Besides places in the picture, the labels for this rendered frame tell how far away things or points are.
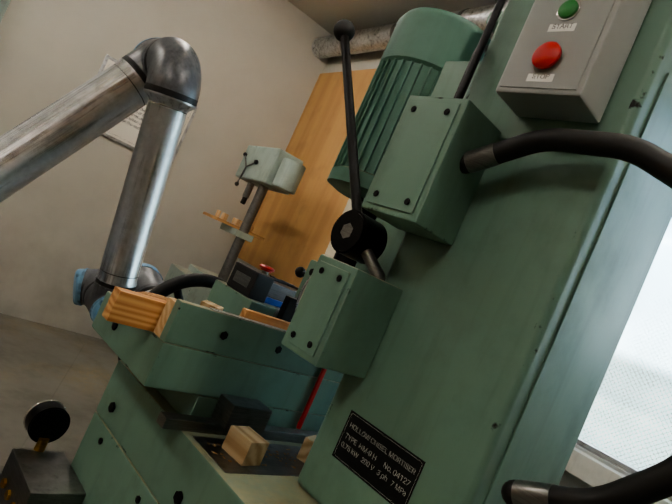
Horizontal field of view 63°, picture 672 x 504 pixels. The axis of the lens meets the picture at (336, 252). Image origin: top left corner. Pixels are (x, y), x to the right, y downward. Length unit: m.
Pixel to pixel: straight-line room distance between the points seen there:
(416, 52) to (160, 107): 0.60
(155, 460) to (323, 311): 0.32
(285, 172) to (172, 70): 1.88
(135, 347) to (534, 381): 0.49
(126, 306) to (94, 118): 0.71
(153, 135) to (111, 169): 2.58
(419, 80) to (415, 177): 0.29
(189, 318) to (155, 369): 0.07
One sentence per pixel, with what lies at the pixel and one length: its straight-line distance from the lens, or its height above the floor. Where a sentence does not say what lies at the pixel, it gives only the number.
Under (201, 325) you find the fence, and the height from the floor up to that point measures 0.93.
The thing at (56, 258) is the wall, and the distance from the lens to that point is 3.87.
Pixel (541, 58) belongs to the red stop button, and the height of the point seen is 1.35.
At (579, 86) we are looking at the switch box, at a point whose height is 1.33.
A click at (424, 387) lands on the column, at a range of 0.64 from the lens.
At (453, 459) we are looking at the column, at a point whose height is 0.94.
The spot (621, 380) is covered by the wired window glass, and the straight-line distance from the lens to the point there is 2.18.
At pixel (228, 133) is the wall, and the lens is 4.05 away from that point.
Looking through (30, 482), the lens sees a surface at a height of 0.62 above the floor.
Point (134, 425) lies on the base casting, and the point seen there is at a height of 0.75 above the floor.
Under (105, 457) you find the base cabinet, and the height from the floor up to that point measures 0.68.
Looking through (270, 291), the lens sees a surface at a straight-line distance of 1.03.
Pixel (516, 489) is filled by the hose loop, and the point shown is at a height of 0.95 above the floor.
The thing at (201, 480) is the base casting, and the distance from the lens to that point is 0.72.
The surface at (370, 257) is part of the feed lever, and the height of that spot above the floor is 1.10.
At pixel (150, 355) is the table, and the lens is 0.74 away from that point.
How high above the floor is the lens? 1.07
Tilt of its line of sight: 2 degrees up
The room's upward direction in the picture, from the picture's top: 24 degrees clockwise
